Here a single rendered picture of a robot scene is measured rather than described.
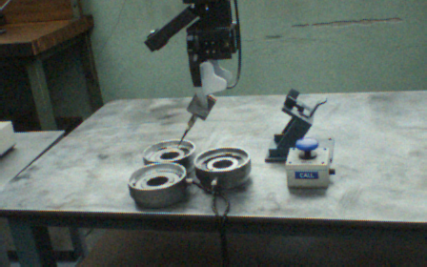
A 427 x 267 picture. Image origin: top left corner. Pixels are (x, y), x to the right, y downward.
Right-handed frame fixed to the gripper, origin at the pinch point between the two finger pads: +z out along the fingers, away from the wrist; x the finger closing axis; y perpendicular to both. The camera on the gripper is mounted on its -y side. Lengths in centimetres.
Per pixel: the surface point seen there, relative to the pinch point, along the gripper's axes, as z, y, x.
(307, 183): 12.3, 19.8, -10.8
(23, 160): 25, -62, 25
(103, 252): 38.1, -30.2, 2.7
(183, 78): 42, -56, 154
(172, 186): 9.4, -2.1, -17.6
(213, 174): 9.8, 3.9, -12.6
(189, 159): 10.0, -2.7, -5.9
